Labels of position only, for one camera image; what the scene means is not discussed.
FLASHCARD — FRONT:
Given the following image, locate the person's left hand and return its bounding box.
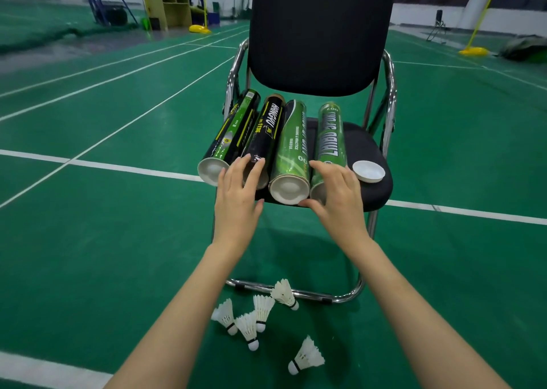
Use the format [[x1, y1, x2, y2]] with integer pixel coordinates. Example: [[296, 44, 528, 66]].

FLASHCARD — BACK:
[[209, 153, 267, 262]]

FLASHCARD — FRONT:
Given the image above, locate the person's right hand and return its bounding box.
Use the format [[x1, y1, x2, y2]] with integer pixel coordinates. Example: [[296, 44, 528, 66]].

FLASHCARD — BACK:
[[298, 159, 378, 260]]

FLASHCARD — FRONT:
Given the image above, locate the bright green glossy shuttlecock tube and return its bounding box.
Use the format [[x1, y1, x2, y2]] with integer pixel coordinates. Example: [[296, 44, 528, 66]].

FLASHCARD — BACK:
[[309, 101, 348, 206]]

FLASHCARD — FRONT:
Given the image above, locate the black shuttlecock tube green stripe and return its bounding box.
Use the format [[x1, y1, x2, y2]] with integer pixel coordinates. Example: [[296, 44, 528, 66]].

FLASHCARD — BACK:
[[197, 88, 262, 187]]

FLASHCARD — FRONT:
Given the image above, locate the black green Hangyu tube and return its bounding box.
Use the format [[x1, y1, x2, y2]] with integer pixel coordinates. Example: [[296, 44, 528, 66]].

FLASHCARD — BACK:
[[241, 93, 286, 190]]

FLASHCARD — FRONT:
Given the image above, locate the single feather shuttlecock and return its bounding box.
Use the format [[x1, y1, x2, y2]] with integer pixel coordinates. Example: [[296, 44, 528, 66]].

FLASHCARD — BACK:
[[234, 312, 260, 352], [287, 336, 326, 376], [270, 279, 300, 312], [252, 294, 276, 333], [210, 298, 239, 337]]

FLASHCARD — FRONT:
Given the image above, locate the black chair with chrome frame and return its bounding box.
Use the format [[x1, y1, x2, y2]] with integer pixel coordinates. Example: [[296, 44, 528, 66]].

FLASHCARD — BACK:
[[211, 0, 398, 305]]

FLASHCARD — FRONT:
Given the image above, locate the person's left forearm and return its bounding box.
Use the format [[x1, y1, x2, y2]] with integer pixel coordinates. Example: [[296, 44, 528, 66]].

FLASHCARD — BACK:
[[104, 243, 240, 389]]

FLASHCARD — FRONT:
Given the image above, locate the person's right forearm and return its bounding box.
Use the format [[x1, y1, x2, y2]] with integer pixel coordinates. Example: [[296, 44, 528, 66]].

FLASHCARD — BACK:
[[348, 239, 512, 389]]

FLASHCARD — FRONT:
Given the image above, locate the blue storage box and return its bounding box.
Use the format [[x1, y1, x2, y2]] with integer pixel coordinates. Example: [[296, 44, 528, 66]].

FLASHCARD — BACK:
[[192, 6, 221, 26]]

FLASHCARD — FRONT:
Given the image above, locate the wooden shelf cabinet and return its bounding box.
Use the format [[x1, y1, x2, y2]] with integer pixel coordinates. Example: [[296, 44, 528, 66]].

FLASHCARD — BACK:
[[141, 0, 193, 31]]

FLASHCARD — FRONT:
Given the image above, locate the black floor stand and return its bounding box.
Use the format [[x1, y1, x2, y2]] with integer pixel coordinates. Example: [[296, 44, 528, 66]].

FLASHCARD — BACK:
[[426, 9, 447, 43]]

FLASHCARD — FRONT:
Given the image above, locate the black sports bag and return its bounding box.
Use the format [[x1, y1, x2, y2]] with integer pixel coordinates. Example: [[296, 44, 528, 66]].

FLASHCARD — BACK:
[[497, 36, 547, 64]]

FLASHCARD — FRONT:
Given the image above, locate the dark green rolled net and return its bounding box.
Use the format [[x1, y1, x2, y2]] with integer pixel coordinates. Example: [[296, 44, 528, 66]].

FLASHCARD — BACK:
[[0, 23, 140, 54]]

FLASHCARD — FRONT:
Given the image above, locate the yellow net post with base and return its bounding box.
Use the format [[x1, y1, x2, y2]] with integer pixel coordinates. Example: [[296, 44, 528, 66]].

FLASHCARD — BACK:
[[458, 0, 504, 58], [189, 0, 213, 35]]

